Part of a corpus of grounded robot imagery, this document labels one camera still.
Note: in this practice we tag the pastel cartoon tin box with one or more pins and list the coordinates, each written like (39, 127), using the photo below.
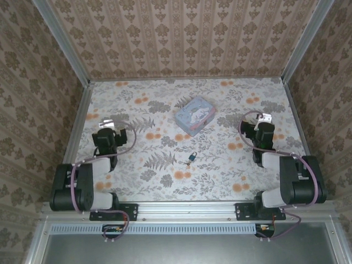
(193, 115)

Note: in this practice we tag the small blue padlock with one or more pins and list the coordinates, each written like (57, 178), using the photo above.
(192, 158)

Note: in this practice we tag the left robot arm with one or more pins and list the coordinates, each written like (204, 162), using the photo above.
(82, 187)

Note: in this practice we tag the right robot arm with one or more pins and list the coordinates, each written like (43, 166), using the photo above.
(291, 176)

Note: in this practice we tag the floral table cover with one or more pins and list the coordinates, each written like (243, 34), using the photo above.
(137, 90)

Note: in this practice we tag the black connector board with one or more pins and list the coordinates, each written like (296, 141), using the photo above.
(265, 228)
(112, 229)

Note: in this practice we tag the grey metal sheet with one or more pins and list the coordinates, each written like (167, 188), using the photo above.
(187, 250)

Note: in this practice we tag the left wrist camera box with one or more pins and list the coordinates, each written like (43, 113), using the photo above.
(107, 123)

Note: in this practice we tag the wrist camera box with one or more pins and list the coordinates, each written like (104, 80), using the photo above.
(265, 117)
(107, 123)

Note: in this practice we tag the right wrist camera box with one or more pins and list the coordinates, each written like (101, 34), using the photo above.
(265, 117)

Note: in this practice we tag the aluminium side rail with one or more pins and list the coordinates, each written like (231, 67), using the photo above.
(299, 123)
(74, 137)

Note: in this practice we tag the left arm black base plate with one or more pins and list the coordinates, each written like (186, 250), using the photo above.
(129, 211)

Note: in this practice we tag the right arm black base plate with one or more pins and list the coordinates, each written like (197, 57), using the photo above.
(243, 211)

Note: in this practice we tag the aluminium mounting rail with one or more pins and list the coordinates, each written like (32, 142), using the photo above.
(187, 210)

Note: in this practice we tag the aluminium frame post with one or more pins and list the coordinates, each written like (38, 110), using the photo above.
(64, 41)
(303, 41)

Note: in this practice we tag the aluminium outer frame bar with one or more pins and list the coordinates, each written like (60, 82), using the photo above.
(39, 242)
(337, 242)

